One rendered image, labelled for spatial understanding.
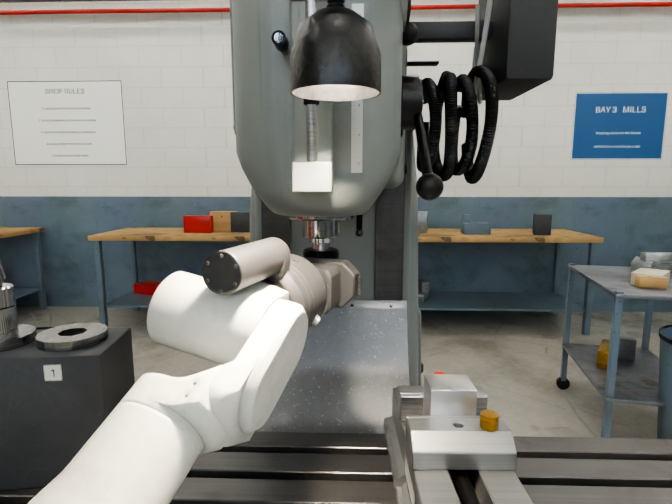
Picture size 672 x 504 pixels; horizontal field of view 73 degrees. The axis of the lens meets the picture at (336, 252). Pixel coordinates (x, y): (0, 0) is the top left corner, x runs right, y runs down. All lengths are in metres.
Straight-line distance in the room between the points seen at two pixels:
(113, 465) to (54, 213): 5.46
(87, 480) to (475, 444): 0.44
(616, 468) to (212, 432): 0.64
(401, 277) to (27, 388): 0.67
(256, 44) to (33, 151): 5.37
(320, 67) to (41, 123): 5.50
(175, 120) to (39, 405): 4.56
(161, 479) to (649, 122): 5.53
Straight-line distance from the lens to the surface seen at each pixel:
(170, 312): 0.39
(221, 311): 0.37
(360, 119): 0.51
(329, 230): 0.57
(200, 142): 5.05
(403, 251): 0.98
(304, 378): 0.97
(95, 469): 0.32
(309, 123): 0.47
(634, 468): 0.85
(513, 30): 0.87
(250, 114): 0.53
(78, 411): 0.73
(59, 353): 0.72
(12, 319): 0.79
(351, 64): 0.36
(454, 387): 0.65
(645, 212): 5.65
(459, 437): 0.62
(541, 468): 0.79
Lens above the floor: 1.35
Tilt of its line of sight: 9 degrees down
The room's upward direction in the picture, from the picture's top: straight up
